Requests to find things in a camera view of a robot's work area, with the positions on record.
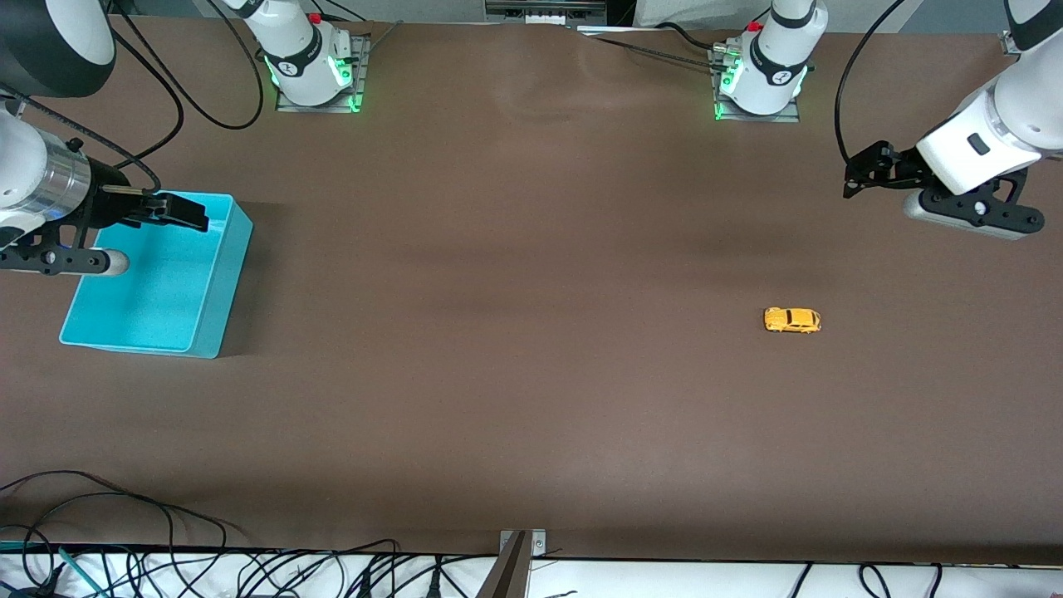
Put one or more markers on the yellow toy beetle car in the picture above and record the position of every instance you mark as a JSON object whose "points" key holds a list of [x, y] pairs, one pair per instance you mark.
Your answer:
{"points": [[793, 320]]}

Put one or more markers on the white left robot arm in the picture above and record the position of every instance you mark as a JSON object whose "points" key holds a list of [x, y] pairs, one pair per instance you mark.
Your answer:
{"points": [[772, 75]]}

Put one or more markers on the metal table edge bracket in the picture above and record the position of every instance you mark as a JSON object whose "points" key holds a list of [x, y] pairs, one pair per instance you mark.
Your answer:
{"points": [[538, 544]]}

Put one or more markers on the turquoise plastic bin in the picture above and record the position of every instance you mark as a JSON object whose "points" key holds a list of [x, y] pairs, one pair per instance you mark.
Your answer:
{"points": [[166, 316]]}

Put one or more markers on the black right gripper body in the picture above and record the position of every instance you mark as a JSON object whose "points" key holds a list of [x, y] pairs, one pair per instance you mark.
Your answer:
{"points": [[106, 199]]}

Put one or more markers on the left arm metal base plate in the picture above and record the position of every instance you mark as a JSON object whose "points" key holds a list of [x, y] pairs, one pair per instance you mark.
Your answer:
{"points": [[756, 118]]}

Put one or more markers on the black power plug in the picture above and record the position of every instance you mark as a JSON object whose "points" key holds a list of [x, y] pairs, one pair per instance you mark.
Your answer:
{"points": [[365, 585], [434, 581]]}

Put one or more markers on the silver connector plug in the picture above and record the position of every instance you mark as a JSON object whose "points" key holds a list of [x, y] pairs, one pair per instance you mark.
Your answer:
{"points": [[725, 56]]}

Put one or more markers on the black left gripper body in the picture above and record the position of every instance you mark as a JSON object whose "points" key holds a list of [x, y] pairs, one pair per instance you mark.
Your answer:
{"points": [[899, 173]]}

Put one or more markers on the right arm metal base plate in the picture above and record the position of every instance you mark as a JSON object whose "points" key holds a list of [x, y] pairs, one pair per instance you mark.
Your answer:
{"points": [[315, 108]]}

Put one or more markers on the white panel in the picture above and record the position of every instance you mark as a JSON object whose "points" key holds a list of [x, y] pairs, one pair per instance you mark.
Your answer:
{"points": [[698, 12]]}

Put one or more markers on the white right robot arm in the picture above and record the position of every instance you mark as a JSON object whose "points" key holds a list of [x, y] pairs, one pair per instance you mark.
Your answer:
{"points": [[299, 66]]}

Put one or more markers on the grey power strip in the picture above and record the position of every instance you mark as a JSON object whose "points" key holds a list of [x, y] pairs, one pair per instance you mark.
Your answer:
{"points": [[544, 10]]}

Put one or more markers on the grey camera stand pole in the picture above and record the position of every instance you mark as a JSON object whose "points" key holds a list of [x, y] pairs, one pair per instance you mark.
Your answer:
{"points": [[508, 577]]}

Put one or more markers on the teal strip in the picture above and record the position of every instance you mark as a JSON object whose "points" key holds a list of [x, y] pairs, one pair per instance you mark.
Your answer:
{"points": [[12, 546]]}

